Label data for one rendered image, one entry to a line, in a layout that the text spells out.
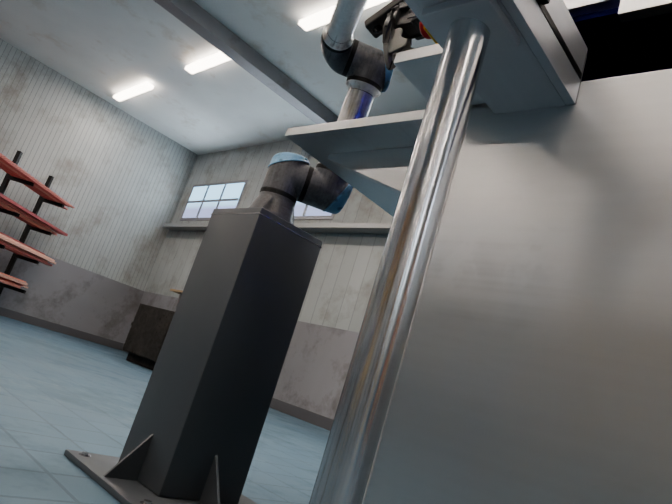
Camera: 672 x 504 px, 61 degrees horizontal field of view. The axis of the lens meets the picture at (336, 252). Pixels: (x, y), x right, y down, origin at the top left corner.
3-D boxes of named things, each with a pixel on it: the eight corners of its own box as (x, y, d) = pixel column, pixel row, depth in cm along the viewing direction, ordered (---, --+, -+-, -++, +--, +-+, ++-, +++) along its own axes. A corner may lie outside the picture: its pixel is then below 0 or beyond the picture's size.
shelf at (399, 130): (610, 266, 139) (612, 258, 140) (484, 111, 91) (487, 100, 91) (442, 254, 172) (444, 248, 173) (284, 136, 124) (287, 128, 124)
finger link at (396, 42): (397, 57, 122) (409, 21, 124) (376, 61, 126) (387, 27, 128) (405, 65, 124) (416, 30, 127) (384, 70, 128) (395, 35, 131)
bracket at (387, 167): (455, 214, 101) (472, 150, 104) (447, 207, 99) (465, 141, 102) (320, 212, 125) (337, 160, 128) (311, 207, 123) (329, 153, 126)
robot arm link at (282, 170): (258, 193, 180) (272, 155, 183) (298, 208, 182) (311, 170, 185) (261, 182, 168) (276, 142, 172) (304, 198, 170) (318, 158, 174)
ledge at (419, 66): (514, 99, 85) (517, 88, 86) (475, 45, 76) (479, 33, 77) (435, 110, 95) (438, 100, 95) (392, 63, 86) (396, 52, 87)
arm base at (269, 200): (234, 214, 173) (245, 185, 176) (271, 234, 183) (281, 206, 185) (264, 213, 162) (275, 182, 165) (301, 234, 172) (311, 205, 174)
